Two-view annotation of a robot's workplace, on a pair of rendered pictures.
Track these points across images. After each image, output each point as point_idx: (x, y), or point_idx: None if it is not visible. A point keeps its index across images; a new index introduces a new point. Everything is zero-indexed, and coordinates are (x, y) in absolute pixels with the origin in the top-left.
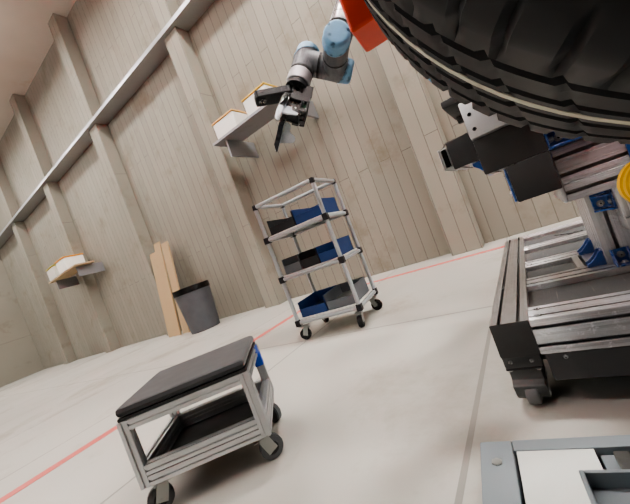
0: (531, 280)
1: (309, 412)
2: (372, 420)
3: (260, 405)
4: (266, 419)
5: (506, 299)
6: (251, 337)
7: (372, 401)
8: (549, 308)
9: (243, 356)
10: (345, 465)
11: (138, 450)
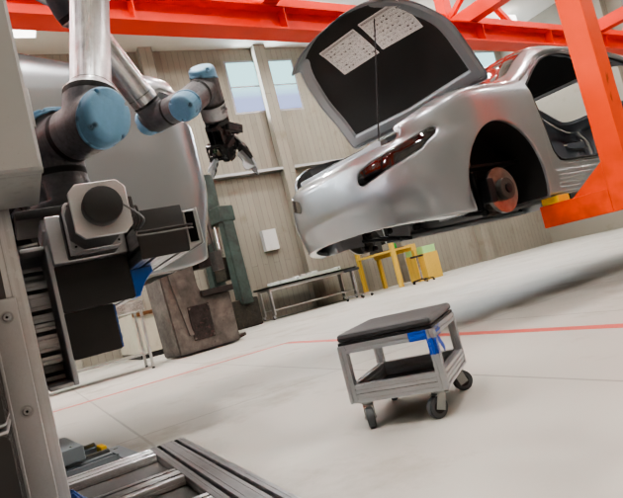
0: (173, 474)
1: (418, 433)
2: (330, 463)
3: (344, 377)
4: (349, 391)
5: (188, 453)
6: (419, 320)
7: (362, 463)
8: (133, 458)
9: (346, 334)
10: (304, 454)
11: (375, 352)
